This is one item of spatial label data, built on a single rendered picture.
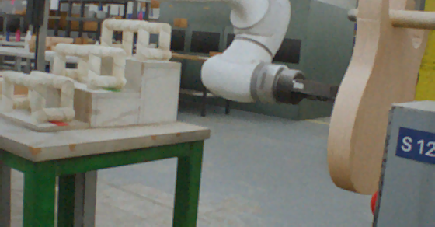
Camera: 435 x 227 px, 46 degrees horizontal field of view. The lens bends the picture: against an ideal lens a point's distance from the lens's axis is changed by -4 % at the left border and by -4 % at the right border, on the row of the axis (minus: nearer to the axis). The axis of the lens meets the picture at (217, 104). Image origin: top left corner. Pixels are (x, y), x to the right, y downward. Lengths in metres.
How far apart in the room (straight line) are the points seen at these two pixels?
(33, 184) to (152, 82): 0.49
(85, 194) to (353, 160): 1.12
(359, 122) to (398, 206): 0.29
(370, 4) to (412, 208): 0.42
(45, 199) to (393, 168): 0.75
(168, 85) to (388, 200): 0.96
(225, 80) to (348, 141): 0.39
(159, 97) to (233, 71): 0.36
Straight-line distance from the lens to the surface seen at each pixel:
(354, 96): 0.92
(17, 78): 1.40
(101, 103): 1.38
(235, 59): 1.21
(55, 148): 1.15
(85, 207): 1.87
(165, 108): 1.53
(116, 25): 1.58
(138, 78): 1.46
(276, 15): 1.26
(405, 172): 0.67
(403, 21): 1.02
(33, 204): 1.17
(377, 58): 0.96
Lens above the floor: 1.17
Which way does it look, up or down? 7 degrees down
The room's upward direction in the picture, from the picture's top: 5 degrees clockwise
